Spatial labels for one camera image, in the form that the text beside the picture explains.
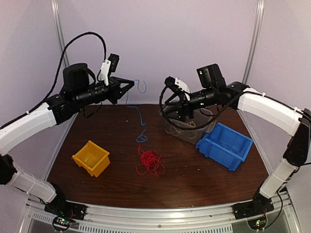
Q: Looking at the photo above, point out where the right aluminium corner post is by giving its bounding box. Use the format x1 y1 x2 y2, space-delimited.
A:
234 0 265 109

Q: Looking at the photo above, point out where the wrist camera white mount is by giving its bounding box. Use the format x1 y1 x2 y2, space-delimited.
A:
164 77 190 101
97 53 120 86

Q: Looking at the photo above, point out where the red cable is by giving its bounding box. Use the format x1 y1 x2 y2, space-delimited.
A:
136 145 166 179

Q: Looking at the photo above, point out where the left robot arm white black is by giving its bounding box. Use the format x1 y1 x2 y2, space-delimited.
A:
0 60 135 216

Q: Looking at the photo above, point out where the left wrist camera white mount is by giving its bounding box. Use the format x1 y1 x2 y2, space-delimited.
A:
97 53 120 86

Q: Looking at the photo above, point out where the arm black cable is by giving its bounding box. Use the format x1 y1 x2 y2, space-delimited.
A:
0 31 107 129
159 80 234 129

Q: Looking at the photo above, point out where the blue plastic bin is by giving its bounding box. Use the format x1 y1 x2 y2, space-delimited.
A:
196 123 253 171

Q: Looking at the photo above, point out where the left aluminium corner post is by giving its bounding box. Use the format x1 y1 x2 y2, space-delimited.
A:
50 0 82 109

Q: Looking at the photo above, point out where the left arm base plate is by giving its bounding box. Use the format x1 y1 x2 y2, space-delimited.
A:
41 201 86 221

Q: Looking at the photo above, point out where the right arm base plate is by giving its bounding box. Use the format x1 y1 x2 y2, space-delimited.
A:
232 200 274 220

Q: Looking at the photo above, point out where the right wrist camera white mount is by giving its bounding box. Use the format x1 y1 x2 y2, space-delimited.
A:
164 77 190 101

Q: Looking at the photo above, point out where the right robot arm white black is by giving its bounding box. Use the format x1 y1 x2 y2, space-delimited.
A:
159 64 311 215

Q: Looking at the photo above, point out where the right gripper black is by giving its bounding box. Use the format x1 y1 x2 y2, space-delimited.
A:
163 86 217 121

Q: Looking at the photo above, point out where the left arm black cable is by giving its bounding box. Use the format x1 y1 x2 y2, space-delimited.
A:
0 31 107 129

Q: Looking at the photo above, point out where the clear grey plastic container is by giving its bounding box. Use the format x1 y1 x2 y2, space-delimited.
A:
158 108 217 146

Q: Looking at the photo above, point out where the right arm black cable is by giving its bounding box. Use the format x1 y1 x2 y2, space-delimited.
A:
159 80 234 129

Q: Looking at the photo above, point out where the yellow plastic bin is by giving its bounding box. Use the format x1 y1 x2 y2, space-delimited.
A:
71 140 110 178

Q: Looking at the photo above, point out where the aluminium front rail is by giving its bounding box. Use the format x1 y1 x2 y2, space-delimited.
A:
24 191 297 233

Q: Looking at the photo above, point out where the yellow cable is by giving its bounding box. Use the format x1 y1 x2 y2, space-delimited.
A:
181 120 199 140
165 121 185 136

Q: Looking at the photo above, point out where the aluminium corner post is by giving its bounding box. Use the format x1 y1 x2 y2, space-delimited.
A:
234 0 265 109
50 0 82 109

